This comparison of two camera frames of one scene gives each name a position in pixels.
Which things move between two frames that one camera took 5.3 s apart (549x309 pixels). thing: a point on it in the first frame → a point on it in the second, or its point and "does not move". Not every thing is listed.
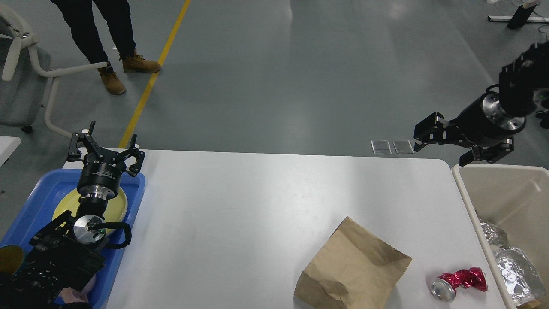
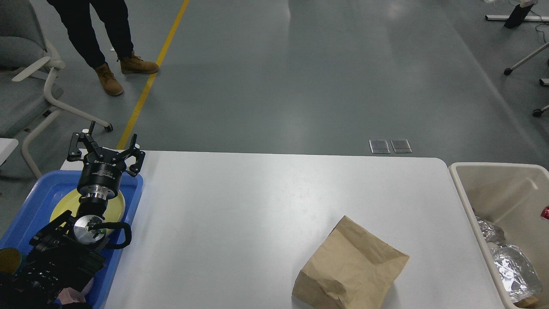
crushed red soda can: x=443 y=288 → x=545 y=212
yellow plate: x=115 y=211 does not move
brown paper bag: x=352 y=270 does not move
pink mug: x=70 y=295 does not move
